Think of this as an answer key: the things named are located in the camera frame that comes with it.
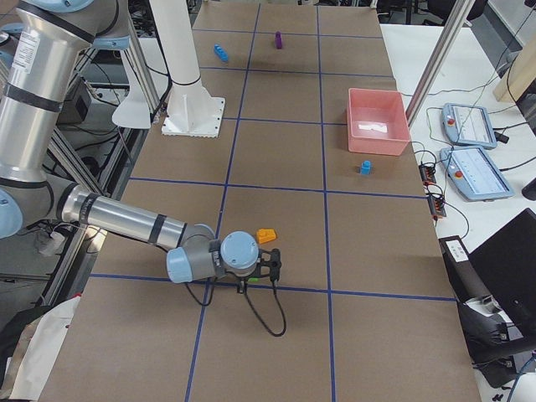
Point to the pink plastic box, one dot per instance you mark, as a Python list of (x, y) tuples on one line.
[(376, 122)]

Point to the upper teach pendant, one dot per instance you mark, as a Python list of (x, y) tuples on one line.
[(466, 125)]

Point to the lower teach pendant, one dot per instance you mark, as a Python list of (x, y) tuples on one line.
[(474, 174)]

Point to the small blue stud block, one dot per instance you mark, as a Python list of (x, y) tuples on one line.
[(365, 167)]

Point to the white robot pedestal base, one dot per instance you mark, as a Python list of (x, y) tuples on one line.
[(191, 110)]

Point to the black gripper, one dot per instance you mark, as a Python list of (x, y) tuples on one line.
[(241, 279)]

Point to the long blue stud block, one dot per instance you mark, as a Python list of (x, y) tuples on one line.
[(221, 53)]

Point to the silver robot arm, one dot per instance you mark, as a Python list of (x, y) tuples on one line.
[(54, 34)]

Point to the orange sloped block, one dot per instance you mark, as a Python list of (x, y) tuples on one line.
[(265, 235)]

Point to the teach pendant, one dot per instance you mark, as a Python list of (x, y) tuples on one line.
[(466, 125), (474, 174)]

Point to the black usb hub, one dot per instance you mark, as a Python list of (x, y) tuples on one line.
[(427, 174)]

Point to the aluminium frame post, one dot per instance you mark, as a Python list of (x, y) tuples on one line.
[(458, 16)]

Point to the purple sloped block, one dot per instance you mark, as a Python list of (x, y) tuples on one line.
[(278, 40)]

